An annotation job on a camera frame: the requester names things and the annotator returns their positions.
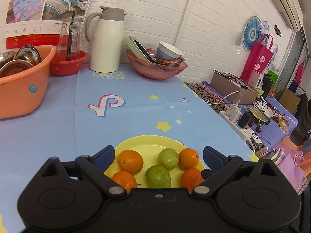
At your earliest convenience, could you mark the copper pink bowl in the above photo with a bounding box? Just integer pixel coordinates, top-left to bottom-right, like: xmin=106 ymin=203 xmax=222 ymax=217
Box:
xmin=125 ymin=49 xmax=188 ymax=81

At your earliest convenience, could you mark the glass pitcher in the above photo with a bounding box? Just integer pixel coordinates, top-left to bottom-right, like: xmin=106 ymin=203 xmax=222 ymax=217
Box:
xmin=57 ymin=17 xmax=82 ymax=62

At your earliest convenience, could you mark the blue patterned tablecloth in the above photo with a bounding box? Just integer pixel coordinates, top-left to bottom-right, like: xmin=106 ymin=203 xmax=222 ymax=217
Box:
xmin=1 ymin=65 xmax=253 ymax=232

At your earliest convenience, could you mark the white thermos jug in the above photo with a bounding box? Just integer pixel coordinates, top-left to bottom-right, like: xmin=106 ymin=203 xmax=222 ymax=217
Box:
xmin=84 ymin=6 xmax=125 ymax=73

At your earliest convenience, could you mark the bedding poster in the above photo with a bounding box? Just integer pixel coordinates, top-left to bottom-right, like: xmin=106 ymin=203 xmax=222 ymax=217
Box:
xmin=1 ymin=0 xmax=91 ymax=49

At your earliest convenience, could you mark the green lime large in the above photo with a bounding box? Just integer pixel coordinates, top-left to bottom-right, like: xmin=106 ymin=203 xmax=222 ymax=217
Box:
xmin=145 ymin=165 xmax=171 ymax=188

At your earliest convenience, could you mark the orange tangerine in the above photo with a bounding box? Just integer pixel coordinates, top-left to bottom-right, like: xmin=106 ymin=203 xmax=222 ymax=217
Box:
xmin=180 ymin=168 xmax=204 ymax=193
xmin=111 ymin=171 xmax=137 ymax=194
xmin=117 ymin=149 xmax=143 ymax=175
xmin=179 ymin=148 xmax=200 ymax=170

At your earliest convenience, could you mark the green lime small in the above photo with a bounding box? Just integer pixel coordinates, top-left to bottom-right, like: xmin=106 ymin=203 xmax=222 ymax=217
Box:
xmin=158 ymin=148 xmax=179 ymax=170

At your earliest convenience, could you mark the green plate in bowl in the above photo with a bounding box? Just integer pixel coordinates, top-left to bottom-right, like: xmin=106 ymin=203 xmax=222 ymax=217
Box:
xmin=127 ymin=36 xmax=154 ymax=62

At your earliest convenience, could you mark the blue round fan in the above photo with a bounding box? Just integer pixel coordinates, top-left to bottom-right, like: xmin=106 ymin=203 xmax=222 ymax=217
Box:
xmin=237 ymin=16 xmax=261 ymax=50

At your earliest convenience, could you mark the yellow plastic plate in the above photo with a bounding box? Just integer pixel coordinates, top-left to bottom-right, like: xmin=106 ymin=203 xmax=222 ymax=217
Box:
xmin=104 ymin=135 xmax=204 ymax=188

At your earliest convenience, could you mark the red plastic basket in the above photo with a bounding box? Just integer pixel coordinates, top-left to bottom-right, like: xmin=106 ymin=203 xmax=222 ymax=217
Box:
xmin=50 ymin=50 xmax=88 ymax=76

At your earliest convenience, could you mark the pink gift bag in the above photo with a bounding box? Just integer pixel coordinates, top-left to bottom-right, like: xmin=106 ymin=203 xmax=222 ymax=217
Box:
xmin=240 ymin=34 xmax=273 ymax=83

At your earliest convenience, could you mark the orange plastic basket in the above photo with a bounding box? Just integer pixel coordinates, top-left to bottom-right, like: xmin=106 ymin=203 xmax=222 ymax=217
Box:
xmin=1 ymin=45 xmax=56 ymax=119

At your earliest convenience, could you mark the white power strip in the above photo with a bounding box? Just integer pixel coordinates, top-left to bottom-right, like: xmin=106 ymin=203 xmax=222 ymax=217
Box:
xmin=218 ymin=111 xmax=263 ymax=146

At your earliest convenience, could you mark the cardboard box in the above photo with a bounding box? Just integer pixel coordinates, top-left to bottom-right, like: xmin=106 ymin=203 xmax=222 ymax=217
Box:
xmin=210 ymin=74 xmax=258 ymax=105

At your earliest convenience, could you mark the steel bowl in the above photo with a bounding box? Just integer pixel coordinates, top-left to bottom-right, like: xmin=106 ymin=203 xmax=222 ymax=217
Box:
xmin=1 ymin=45 xmax=42 ymax=78

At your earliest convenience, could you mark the blue white ceramic bowl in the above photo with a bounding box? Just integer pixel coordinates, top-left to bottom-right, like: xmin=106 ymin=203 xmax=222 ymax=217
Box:
xmin=156 ymin=41 xmax=183 ymax=61

